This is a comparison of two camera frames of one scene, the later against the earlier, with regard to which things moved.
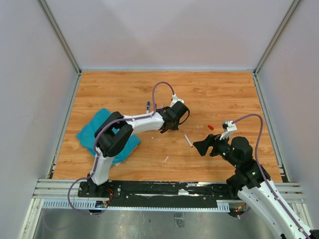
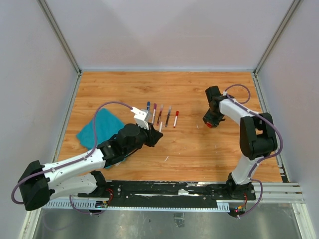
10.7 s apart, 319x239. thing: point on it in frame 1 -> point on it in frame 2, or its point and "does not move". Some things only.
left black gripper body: [176, 125] -> [145, 137]
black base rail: [161, 194] does not move
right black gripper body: [222, 147] -> [213, 117]
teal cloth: [86, 133] does not move
